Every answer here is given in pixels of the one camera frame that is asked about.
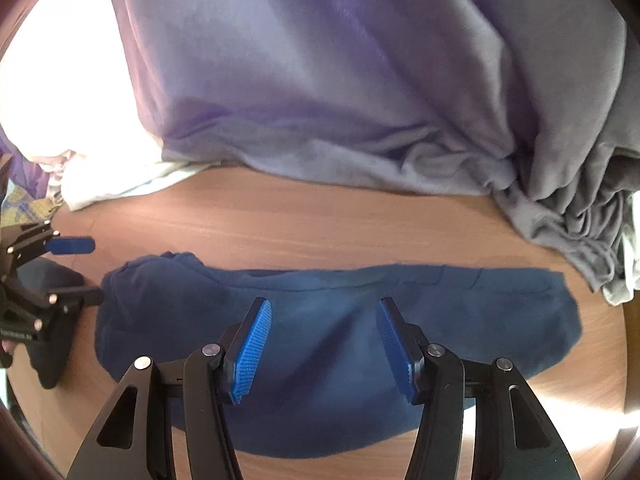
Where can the yellow plaid blanket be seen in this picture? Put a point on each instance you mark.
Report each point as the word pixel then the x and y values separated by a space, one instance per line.
pixel 20 207

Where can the dark blue pants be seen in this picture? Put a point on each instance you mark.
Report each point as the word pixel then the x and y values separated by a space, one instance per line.
pixel 330 320

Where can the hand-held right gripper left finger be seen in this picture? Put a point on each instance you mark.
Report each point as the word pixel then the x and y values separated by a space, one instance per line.
pixel 252 345

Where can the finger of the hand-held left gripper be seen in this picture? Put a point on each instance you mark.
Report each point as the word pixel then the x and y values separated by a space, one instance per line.
pixel 80 296
pixel 72 245

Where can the grey curtain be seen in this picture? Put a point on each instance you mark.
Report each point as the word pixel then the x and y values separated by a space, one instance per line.
pixel 22 165
pixel 350 85

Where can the pale sheer curtain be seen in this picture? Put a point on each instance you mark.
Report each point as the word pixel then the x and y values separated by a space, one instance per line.
pixel 115 180

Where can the white curtain lining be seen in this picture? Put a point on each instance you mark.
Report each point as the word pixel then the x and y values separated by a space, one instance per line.
pixel 625 270

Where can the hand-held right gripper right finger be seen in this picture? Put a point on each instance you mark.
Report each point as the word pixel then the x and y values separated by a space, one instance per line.
pixel 395 345

